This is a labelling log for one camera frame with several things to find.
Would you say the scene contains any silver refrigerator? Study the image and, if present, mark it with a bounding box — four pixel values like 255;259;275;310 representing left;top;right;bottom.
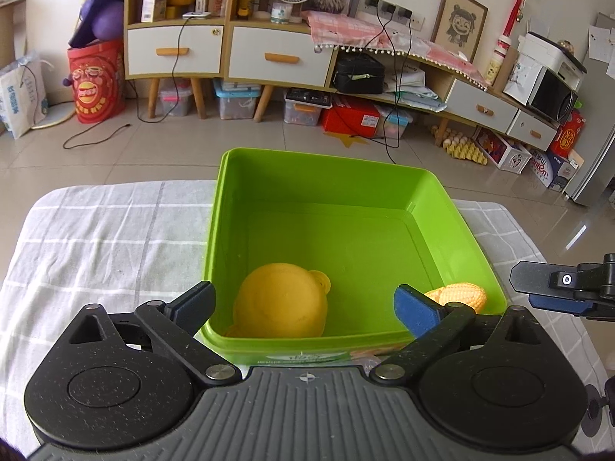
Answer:
564;13;614;207

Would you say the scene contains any blue lidded storage bin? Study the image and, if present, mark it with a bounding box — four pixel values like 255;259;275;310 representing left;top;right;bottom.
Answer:
214;78;262;121

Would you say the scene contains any grey checked tablecloth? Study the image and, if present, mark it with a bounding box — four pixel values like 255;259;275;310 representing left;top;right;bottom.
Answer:
1;180;609;457

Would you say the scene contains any framed cartoon girl picture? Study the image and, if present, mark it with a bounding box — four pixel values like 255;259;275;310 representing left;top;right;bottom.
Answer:
430;0;488;63

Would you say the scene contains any black bag on shelf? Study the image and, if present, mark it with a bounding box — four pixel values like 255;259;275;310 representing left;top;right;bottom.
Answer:
331;54;386;95

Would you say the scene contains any purple plush toy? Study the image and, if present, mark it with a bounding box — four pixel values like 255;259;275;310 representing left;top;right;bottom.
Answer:
69;0;124;49

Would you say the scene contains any green plastic cookie box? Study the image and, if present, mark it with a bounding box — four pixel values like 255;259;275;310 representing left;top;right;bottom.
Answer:
199;148;508;365

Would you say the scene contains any yellow round toy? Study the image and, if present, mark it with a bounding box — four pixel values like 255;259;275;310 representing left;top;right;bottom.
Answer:
226;262;331;338

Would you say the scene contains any yellow egg tray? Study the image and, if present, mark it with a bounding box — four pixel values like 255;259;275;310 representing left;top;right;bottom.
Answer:
439;128;489;166

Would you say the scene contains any wooden sideboard with drawers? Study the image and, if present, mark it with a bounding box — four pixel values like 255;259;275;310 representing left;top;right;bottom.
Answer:
124;0;557;151

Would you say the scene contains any white paper shopping bag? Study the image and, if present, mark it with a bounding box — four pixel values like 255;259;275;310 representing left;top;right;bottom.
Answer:
0;51;48;139

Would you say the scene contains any yellow toy corn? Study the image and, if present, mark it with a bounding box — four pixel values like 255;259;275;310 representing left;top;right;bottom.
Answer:
425;282;487;313

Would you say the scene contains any pink checked cloth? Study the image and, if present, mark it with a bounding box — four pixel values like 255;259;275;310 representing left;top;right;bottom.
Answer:
302;10;488;91

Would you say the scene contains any red box under sideboard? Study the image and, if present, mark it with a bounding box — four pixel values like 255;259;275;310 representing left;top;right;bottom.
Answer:
322;95;379;138

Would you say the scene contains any black microwave oven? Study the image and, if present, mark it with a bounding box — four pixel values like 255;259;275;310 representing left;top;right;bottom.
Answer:
525;67;577;124

